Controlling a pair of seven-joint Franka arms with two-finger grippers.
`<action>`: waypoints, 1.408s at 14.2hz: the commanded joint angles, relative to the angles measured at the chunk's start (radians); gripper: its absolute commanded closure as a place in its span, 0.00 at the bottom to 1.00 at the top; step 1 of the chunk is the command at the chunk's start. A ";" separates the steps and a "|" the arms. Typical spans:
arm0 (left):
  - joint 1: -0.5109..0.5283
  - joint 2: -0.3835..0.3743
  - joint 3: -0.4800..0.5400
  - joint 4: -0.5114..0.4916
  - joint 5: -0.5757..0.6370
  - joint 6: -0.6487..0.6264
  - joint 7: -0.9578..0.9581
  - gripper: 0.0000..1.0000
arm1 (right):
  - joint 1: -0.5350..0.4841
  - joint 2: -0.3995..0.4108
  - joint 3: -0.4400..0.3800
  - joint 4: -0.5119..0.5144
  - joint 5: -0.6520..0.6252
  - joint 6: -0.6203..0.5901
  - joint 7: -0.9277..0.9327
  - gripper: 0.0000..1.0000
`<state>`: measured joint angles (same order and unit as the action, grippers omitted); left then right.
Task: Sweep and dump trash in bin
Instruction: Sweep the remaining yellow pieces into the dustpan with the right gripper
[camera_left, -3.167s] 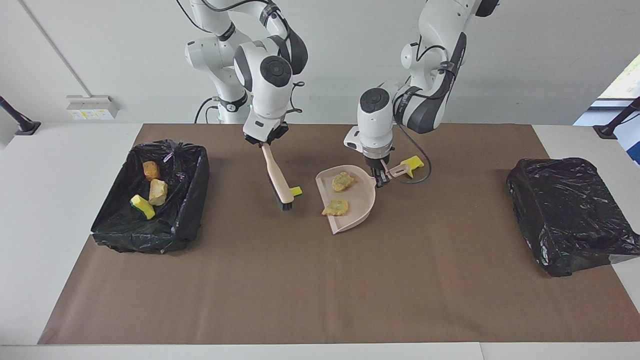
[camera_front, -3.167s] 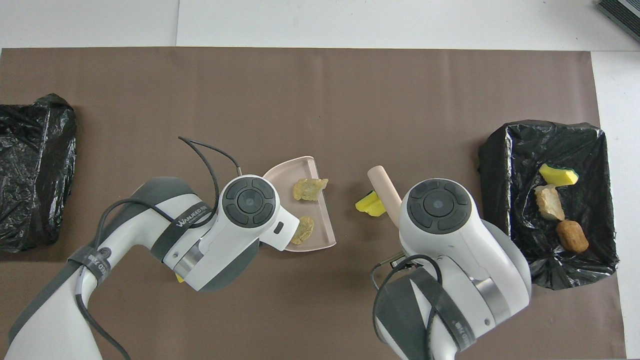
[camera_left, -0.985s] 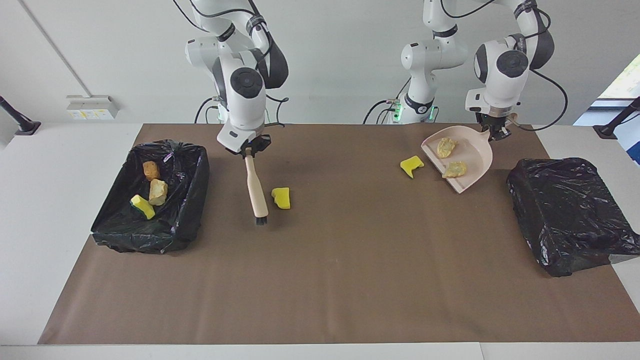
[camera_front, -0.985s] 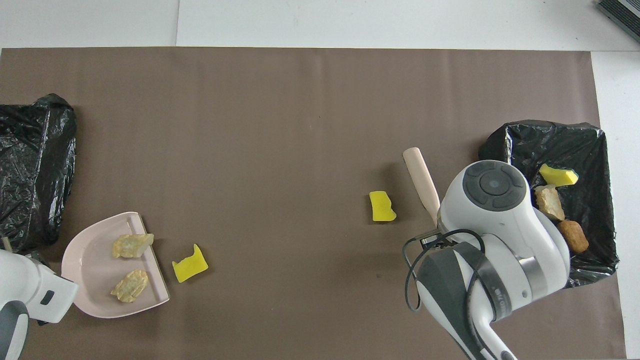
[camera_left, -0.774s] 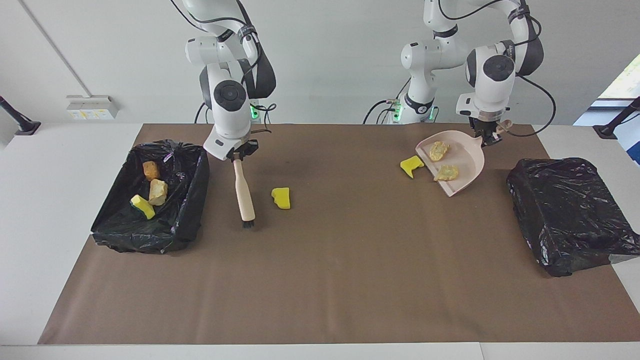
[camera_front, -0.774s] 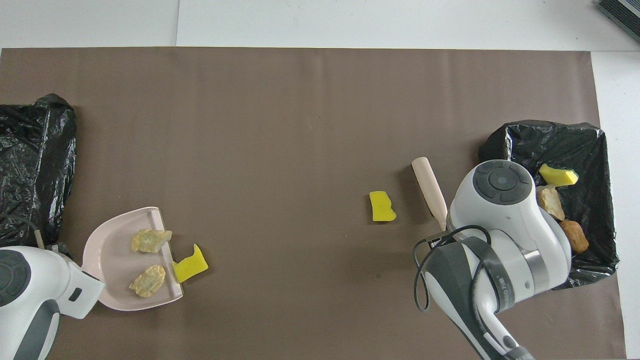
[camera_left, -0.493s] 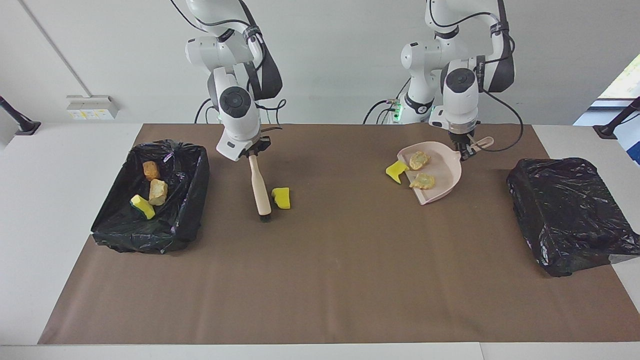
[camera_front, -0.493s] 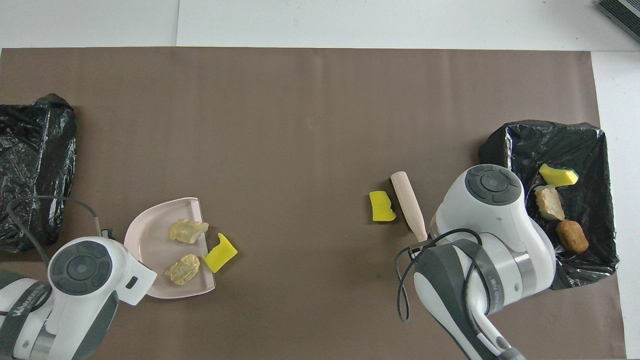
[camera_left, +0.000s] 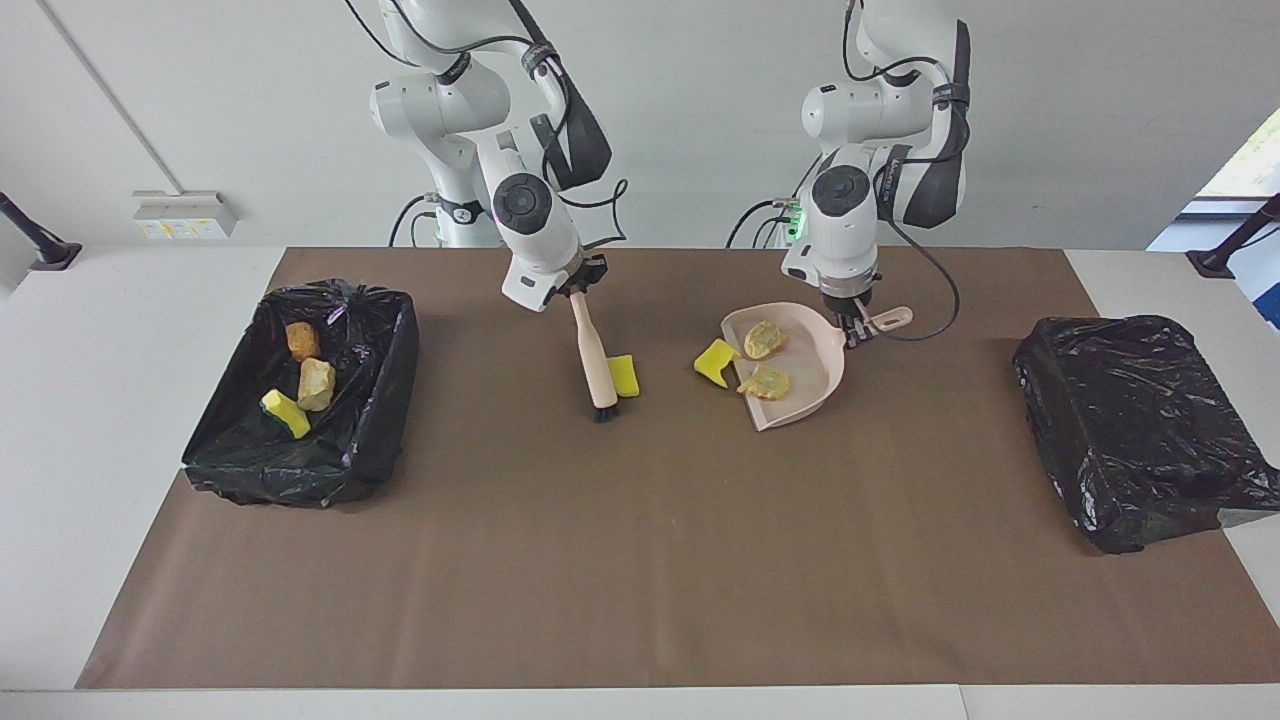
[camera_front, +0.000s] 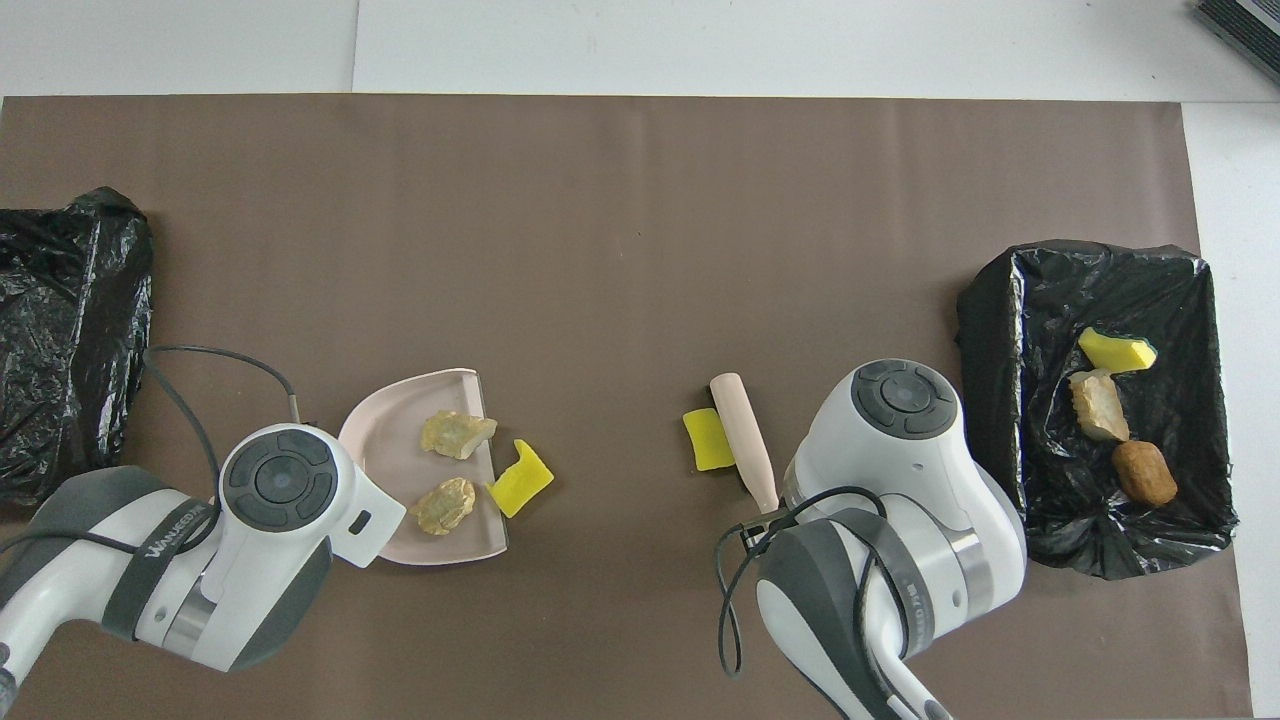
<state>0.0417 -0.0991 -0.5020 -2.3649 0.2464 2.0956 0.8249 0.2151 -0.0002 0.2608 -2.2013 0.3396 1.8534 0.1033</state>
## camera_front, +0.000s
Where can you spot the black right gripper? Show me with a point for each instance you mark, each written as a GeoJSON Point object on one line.
{"type": "Point", "coordinates": [768, 528]}

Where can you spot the beige hand brush black bristles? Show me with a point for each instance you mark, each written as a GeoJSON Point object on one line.
{"type": "Point", "coordinates": [745, 440]}

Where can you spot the square yellow sponge piece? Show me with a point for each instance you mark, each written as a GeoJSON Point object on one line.
{"type": "Point", "coordinates": [708, 440]}

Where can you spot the notched yellow sponge piece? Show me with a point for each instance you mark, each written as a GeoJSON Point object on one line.
{"type": "Point", "coordinates": [520, 480]}

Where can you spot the beige trash lump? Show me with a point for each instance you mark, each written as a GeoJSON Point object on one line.
{"type": "Point", "coordinates": [458, 435]}
{"type": "Point", "coordinates": [445, 506]}

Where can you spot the striped croissant bread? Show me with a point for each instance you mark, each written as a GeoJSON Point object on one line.
{"type": "Point", "coordinates": [1098, 405]}

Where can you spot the brown bread roll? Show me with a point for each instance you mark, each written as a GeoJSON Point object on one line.
{"type": "Point", "coordinates": [1145, 473]}

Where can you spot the pink plastic dustpan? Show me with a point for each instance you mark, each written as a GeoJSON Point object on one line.
{"type": "Point", "coordinates": [390, 450]}

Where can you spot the yellow sponge wedge green backing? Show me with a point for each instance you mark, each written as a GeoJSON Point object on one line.
{"type": "Point", "coordinates": [1115, 351]}

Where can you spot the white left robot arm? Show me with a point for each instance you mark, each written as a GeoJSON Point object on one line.
{"type": "Point", "coordinates": [280, 560]}

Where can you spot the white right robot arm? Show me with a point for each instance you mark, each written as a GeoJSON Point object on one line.
{"type": "Point", "coordinates": [900, 450]}

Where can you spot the open bin with black bag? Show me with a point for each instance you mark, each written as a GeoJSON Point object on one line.
{"type": "Point", "coordinates": [1180, 300]}

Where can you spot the flat-topped bin with black bag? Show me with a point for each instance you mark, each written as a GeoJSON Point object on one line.
{"type": "Point", "coordinates": [60, 300]}

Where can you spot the brown table mat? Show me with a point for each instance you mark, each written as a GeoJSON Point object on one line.
{"type": "Point", "coordinates": [600, 250]}

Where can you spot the dark grey ribbed device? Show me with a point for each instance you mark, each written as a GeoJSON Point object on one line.
{"type": "Point", "coordinates": [1250, 25]}

